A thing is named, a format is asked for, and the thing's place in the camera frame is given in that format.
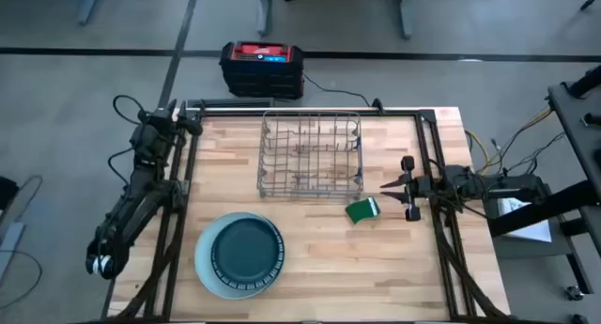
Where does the green and yellow sponge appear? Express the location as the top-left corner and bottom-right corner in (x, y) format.
(344, 195), (382, 225)

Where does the red and black power station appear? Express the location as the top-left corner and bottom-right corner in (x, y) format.
(219, 40), (305, 101)

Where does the grey table leg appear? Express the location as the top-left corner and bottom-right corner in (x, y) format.
(398, 0), (416, 40)
(255, 0), (275, 38)

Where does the black side table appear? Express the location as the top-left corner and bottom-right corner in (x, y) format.
(487, 63), (601, 269)

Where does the yellow cable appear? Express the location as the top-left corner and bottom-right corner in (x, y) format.
(464, 105), (556, 176)

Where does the white paper sheet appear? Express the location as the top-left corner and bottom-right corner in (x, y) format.
(496, 196), (554, 244)

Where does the blue-grey table leg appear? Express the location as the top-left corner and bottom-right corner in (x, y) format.
(76, 0), (102, 26)

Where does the black power cable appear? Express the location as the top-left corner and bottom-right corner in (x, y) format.
(301, 72), (386, 115)

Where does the thin black cable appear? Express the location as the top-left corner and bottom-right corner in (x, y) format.
(505, 131), (567, 176)

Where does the black looped cable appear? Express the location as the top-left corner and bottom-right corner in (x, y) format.
(107, 147), (138, 185)
(112, 94), (147, 126)

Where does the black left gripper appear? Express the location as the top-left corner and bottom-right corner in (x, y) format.
(135, 97), (204, 145)

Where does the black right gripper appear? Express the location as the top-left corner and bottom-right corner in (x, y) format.
(378, 155), (436, 223)

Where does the dark plate with dashed rim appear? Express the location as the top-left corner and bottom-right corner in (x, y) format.
(210, 216), (286, 293)

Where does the grey wire dish rack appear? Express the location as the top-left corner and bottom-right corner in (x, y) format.
(255, 108), (365, 201)

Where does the black metal table frame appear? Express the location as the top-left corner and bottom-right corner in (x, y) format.
(105, 106), (516, 324)

